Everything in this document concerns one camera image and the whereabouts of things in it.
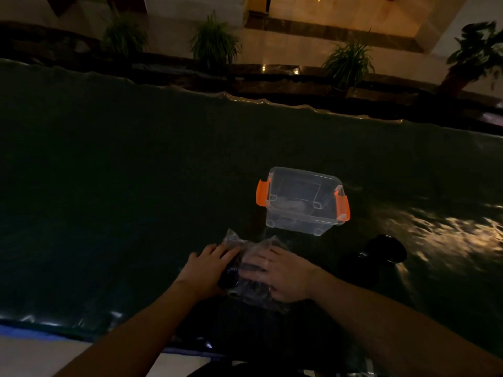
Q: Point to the person's left hand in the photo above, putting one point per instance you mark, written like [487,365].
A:
[202,272]

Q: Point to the person's right hand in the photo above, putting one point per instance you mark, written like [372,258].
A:
[289,276]

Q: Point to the person's left fingers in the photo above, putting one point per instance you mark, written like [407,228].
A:
[218,253]

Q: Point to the person's right fingers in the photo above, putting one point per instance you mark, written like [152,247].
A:
[259,265]

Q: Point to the clear plastic bag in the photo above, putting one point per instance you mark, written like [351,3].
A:
[251,292]

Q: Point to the person's left forearm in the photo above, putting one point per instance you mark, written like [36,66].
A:
[133,335]

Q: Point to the person's right forearm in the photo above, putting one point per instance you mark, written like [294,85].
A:
[393,329]

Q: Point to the clear storage box, orange latches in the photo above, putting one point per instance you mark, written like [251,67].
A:
[302,200]

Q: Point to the dark green table cover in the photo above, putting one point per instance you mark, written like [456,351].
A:
[118,192]

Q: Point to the black dumbbell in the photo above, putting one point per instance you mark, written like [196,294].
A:
[377,255]

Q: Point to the potted grassy green plant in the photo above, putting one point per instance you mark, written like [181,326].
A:
[347,64]
[125,35]
[215,45]

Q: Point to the potted broad-leaf green plant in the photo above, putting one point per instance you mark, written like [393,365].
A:
[475,54]

